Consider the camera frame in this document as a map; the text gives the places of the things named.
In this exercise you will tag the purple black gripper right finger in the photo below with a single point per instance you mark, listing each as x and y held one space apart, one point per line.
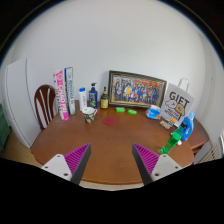
152 166

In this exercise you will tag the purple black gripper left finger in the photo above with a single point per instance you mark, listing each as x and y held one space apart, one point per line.
70 166

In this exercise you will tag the green plastic bottle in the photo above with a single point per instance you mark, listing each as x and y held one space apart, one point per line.
171 143

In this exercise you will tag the small brown box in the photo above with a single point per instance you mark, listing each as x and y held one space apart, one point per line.
165 124

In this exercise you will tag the blue detergent bottle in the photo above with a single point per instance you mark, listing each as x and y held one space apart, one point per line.
189 121

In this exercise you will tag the patterned ceramic mug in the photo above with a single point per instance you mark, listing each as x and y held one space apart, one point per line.
89 114

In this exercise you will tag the green soap packet right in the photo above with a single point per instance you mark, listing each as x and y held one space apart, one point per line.
132 112

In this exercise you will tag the green soap packet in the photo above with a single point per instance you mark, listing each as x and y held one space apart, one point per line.
132 112
120 109

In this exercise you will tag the red round coaster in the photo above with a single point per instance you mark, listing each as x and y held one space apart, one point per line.
109 121

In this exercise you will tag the white radiator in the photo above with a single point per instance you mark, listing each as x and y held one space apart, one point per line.
210 154

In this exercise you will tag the green soap packet left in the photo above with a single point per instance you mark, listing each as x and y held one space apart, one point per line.
120 109

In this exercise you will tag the white gift paper bag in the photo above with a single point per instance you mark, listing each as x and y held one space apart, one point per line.
177 102

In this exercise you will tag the wooden chair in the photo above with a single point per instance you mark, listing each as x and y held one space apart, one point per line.
44 104

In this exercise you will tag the dark blue pump bottle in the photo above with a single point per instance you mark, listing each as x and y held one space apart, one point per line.
93 95

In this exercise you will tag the brown yellow pump bottle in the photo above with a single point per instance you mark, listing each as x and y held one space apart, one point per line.
104 100

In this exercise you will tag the white bottle blue cap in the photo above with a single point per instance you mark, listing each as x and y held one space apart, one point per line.
82 98

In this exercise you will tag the green crate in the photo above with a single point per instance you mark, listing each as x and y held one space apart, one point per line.
4 129

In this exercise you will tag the framed group photo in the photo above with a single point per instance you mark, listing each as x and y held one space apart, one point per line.
135 90

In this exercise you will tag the pink shuttlecock tube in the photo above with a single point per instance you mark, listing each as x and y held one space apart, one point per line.
60 94

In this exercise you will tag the white green shuttlecock tube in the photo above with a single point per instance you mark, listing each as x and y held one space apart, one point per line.
70 90

